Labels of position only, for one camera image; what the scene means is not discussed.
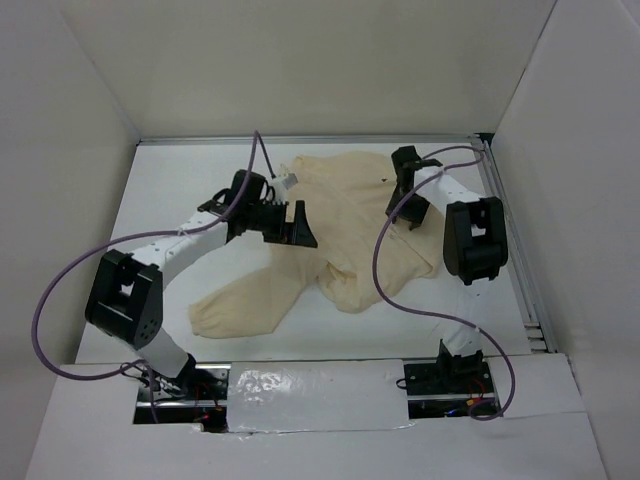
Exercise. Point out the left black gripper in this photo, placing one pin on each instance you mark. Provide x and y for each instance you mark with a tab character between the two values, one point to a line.
296	232

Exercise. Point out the aluminium frame rail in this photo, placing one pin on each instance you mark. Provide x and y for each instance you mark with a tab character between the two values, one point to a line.
540	334

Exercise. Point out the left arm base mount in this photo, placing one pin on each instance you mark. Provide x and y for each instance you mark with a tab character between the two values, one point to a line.
160	401

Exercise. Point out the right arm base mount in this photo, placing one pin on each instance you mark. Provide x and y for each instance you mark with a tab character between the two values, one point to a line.
449	386

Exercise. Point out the cream fabric jacket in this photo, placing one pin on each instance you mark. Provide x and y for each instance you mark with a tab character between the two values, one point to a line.
345	198

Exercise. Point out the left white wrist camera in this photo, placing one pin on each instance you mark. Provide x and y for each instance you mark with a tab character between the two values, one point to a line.
285	181

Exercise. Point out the white front cover sheet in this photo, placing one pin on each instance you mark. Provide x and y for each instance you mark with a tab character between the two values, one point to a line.
295	397

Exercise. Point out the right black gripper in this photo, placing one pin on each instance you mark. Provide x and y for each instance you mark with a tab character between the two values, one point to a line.
416	215

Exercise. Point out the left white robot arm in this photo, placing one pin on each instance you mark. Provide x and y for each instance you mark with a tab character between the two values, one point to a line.
126	299

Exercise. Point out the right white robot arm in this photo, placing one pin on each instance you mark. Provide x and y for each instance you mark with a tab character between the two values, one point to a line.
474	250

